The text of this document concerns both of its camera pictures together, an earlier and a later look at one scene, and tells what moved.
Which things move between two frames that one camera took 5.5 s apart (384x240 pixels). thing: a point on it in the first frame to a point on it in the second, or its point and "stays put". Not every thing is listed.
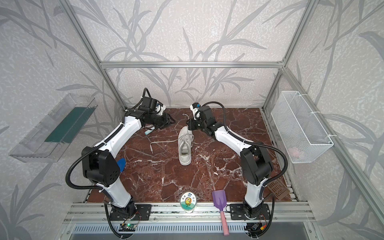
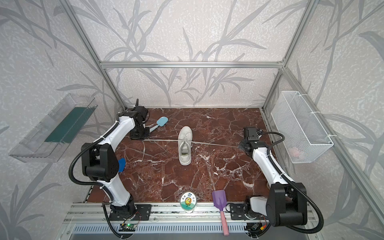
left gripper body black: (163, 120) to (138, 132)
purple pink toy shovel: (219, 196) stays put
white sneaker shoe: (185, 138) stays put
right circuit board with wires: (254, 227) stays put
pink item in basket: (295, 152) stays put
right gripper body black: (193, 124) to (244, 146)
